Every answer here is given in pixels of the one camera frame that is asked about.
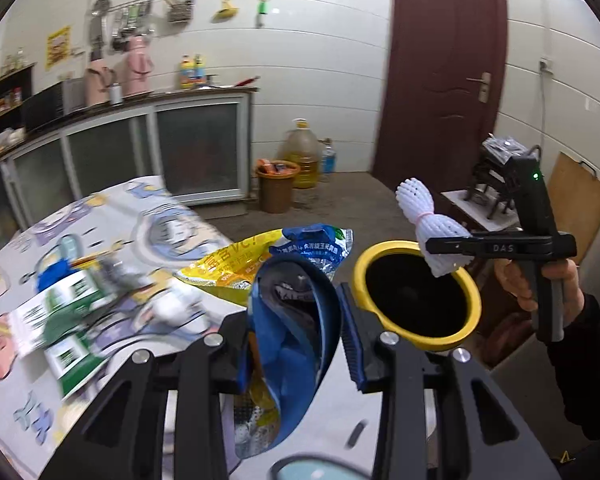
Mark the pink thermos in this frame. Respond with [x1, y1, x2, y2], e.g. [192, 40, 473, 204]
[124, 35, 154, 96]
[83, 57, 116, 107]

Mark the dark shelf with jars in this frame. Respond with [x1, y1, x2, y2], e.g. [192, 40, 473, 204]
[0, 62, 36, 132]

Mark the yellow hanging brush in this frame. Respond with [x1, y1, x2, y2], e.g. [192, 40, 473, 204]
[210, 0, 241, 24]

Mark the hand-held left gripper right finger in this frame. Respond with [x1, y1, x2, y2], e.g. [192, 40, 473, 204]
[336, 282, 563, 480]

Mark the yellow and blue foil packet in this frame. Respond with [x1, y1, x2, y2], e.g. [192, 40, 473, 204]
[174, 225, 355, 307]

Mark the wooden cutting board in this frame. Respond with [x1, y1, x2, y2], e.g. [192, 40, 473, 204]
[547, 152, 600, 266]

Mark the white foam fruit net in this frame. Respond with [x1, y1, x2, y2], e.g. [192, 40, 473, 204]
[396, 177, 473, 277]

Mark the white low stool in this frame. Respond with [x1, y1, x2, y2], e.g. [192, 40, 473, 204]
[440, 187, 522, 235]

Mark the microwave oven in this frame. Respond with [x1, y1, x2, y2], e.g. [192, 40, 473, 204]
[22, 80, 86, 129]

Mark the yellow wall poster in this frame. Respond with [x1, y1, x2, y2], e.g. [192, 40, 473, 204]
[45, 25, 73, 70]

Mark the yellow trash bin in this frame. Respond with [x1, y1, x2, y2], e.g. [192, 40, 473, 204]
[352, 240, 482, 353]

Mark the metal door handle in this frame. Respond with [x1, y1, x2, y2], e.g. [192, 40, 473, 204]
[467, 72, 492, 104]

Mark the wall rack with utensils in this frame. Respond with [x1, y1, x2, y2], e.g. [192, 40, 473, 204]
[86, 0, 156, 55]

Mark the dark red door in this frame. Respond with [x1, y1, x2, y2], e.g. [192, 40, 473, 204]
[370, 0, 509, 192]

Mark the cartoon printed tablecloth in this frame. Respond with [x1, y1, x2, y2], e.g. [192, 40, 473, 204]
[0, 175, 437, 480]

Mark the wire wall basket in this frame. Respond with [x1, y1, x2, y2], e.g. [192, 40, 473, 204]
[164, 0, 194, 24]

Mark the large cooking oil jug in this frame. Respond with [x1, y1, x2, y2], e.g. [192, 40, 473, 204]
[279, 119, 322, 190]

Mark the blue foil snack bag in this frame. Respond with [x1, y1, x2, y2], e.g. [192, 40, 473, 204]
[232, 255, 343, 461]

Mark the kitchen cabinet with glass doors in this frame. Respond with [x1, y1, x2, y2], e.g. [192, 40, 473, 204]
[0, 86, 259, 262]

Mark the person's right hand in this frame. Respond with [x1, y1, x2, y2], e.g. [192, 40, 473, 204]
[494, 257, 587, 333]

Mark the black noodle press machine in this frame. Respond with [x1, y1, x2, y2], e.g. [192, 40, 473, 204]
[467, 146, 543, 221]

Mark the white paper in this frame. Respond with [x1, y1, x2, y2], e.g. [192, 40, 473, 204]
[145, 287, 211, 335]

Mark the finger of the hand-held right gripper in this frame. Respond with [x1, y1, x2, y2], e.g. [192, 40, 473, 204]
[425, 236, 483, 258]

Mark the person's right forearm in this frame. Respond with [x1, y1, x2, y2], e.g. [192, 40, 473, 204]
[547, 294, 600, 442]

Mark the brown waste basket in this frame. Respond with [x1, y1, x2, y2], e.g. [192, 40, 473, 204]
[255, 159, 301, 214]

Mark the silver plastic bag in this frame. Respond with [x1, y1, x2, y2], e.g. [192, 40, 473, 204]
[482, 134, 529, 164]

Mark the blue plastic bottle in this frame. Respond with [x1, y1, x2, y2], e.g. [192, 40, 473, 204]
[320, 137, 339, 183]

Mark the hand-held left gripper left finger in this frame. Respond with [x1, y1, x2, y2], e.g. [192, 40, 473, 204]
[40, 310, 261, 480]

